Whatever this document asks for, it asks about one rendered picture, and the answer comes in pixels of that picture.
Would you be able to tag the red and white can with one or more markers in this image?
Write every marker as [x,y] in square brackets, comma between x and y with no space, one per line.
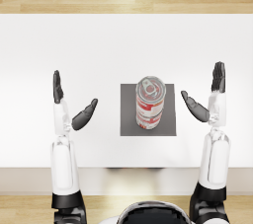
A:
[151,93]
[149,121]

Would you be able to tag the dark grey square mat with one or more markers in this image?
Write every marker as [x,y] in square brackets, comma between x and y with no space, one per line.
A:
[128,112]

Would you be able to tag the dark round robot body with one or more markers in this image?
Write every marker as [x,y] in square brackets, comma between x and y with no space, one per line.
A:
[151,214]

